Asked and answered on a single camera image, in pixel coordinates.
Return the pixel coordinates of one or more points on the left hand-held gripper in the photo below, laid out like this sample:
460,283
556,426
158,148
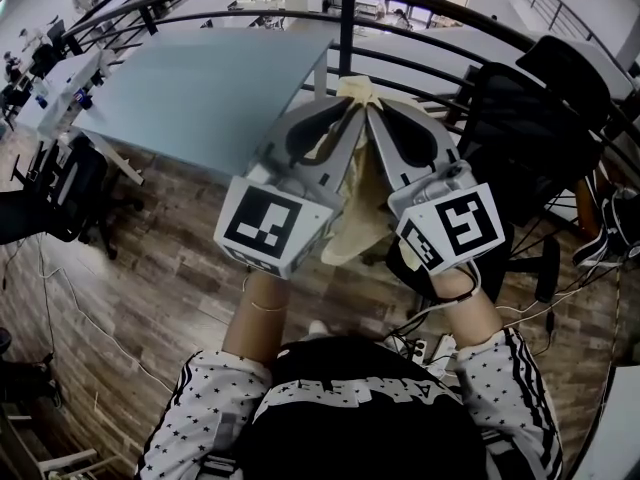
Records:
260,218

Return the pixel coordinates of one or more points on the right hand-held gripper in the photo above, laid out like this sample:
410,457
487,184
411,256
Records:
465,223

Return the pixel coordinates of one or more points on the cream clothes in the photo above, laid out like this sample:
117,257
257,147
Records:
360,213

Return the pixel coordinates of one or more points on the person's left forearm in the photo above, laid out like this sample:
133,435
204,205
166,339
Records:
257,328

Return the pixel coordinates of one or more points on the person's right forearm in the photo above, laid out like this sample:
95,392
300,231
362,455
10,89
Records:
470,318

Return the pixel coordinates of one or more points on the black mesh office chair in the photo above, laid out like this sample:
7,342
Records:
525,133

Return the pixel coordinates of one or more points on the pale blue glass table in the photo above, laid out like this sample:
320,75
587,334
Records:
200,98

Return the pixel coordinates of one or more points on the black metal railing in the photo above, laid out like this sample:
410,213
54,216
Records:
347,33

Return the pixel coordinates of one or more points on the person's white left shoe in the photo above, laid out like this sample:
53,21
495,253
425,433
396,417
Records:
318,329

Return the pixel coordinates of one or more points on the white power strip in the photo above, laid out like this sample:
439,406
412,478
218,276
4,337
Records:
445,348

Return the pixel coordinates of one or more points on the black white backpack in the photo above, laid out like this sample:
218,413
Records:
620,218

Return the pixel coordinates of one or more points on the blue drink can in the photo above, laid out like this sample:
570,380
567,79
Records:
83,100

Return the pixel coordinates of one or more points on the white office desk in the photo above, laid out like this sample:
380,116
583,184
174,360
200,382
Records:
70,83

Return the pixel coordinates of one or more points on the black swivel chair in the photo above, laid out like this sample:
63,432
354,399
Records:
60,193

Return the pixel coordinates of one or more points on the person's black white starred shirt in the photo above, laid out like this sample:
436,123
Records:
360,428

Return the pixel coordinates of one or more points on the white table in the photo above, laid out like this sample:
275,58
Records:
617,428

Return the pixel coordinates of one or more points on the white wooden rack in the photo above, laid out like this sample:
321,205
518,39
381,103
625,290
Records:
60,460

